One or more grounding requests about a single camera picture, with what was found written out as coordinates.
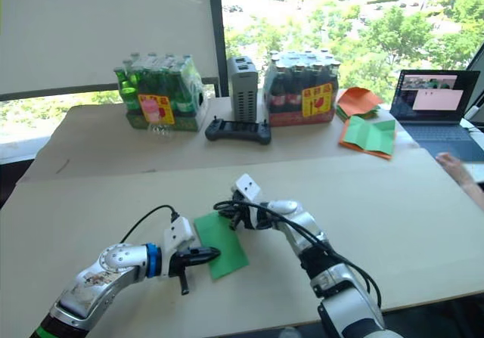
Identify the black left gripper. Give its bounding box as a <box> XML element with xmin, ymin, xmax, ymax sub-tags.
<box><xmin>168</xmin><ymin>247</ymin><xmax>222</xmax><ymax>296</ymax></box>

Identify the black window frame post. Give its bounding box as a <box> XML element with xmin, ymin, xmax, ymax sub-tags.
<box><xmin>206</xmin><ymin>0</ymin><xmax>230</xmax><ymax>98</ymax></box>

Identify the green glass bottle pack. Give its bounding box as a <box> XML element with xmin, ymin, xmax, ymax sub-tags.
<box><xmin>113</xmin><ymin>52</ymin><xmax>209</xmax><ymax>133</ymax></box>

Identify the dark open laptop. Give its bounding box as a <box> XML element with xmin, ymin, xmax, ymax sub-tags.
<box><xmin>389</xmin><ymin>69</ymin><xmax>484</xmax><ymax>163</ymax></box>

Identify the white roller blind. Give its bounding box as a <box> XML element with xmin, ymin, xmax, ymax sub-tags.
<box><xmin>0</xmin><ymin>0</ymin><xmax>221</xmax><ymax>96</ymax></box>

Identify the dark glass bottle pack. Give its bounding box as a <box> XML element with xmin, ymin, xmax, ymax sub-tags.
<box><xmin>263</xmin><ymin>49</ymin><xmax>342</xmax><ymax>128</ymax></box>

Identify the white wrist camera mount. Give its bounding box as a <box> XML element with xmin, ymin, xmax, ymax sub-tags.
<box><xmin>231</xmin><ymin>173</ymin><xmax>263</xmax><ymax>205</ymax></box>
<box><xmin>163</xmin><ymin>216</ymin><xmax>197</xmax><ymax>258</ymax></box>

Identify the clear empty plastic bottle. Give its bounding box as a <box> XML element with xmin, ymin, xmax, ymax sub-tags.
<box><xmin>146</xmin><ymin>122</ymin><xmax>177</xmax><ymax>141</ymax></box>

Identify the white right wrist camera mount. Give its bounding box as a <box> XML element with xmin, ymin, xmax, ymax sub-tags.
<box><xmin>231</xmin><ymin>173</ymin><xmax>263</xmax><ymax>205</ymax></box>

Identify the green creased paper sheet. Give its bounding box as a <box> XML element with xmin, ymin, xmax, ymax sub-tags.
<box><xmin>342</xmin><ymin>116</ymin><xmax>396</xmax><ymax>156</ymax></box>

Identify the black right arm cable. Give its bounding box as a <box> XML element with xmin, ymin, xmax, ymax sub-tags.
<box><xmin>213</xmin><ymin>200</ymin><xmax>383</xmax><ymax>309</ymax></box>

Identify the grey vented metal box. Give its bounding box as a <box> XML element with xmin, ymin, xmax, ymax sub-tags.
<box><xmin>227</xmin><ymin>55</ymin><xmax>259</xmax><ymax>122</ymax></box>

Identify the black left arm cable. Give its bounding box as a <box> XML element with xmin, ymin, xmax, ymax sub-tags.
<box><xmin>119</xmin><ymin>204</ymin><xmax>179</xmax><ymax>243</ymax></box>

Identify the person's bare hand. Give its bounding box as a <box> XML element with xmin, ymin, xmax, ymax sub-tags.
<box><xmin>435</xmin><ymin>152</ymin><xmax>465</xmax><ymax>182</ymax></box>

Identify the green paper sheet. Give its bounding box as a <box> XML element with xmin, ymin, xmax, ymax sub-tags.
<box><xmin>194</xmin><ymin>212</ymin><xmax>250</xmax><ymax>281</ymax></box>
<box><xmin>342</xmin><ymin>116</ymin><xmax>396</xmax><ymax>156</ymax></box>

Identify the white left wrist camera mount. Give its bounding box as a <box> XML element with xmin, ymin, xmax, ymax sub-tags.
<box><xmin>163</xmin><ymin>216</ymin><xmax>197</xmax><ymax>258</ymax></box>

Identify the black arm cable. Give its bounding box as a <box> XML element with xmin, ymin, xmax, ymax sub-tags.
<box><xmin>213</xmin><ymin>200</ymin><xmax>383</xmax><ymax>309</ymax></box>
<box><xmin>119</xmin><ymin>204</ymin><xmax>179</xmax><ymax>243</ymax></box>

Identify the orange folded paper stack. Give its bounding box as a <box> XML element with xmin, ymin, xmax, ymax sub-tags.
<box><xmin>335</xmin><ymin>86</ymin><xmax>384</xmax><ymax>122</ymax></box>

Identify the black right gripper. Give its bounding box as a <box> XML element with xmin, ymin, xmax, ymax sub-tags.
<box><xmin>216</xmin><ymin>191</ymin><xmax>253</xmax><ymax>234</ymax></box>

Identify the black handheld controller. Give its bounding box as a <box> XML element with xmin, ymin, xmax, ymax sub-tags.
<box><xmin>204</xmin><ymin>116</ymin><xmax>272</xmax><ymax>146</ymax></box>

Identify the brown cardboard sheet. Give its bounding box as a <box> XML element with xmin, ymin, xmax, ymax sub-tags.
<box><xmin>18</xmin><ymin>96</ymin><xmax>420</xmax><ymax>184</ymax></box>

